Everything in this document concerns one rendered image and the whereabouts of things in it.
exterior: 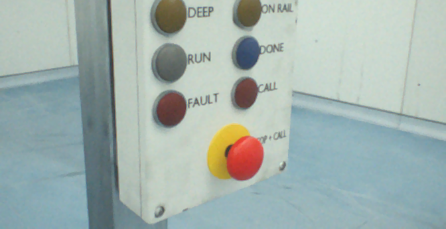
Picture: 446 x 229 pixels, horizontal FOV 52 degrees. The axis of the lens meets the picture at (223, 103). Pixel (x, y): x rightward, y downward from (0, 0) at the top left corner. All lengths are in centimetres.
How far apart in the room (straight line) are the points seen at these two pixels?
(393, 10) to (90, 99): 302
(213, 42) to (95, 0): 10
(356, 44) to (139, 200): 315
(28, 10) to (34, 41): 28
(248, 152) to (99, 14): 17
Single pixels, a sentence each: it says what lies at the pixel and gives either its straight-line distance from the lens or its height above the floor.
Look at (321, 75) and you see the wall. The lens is 363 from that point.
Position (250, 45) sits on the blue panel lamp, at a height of 97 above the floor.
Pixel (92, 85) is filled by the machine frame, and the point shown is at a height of 93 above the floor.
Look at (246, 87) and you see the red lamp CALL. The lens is 40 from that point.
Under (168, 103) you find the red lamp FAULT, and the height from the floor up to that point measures 93.
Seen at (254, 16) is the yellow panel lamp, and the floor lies 99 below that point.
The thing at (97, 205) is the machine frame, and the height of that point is 81.
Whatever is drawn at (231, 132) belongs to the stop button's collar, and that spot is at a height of 89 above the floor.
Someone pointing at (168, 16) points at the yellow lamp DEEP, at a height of 99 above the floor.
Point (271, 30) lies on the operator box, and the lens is 42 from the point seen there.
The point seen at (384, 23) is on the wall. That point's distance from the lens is 338.
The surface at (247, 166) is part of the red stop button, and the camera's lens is 39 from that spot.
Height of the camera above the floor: 103
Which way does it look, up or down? 16 degrees down
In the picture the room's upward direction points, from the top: 1 degrees clockwise
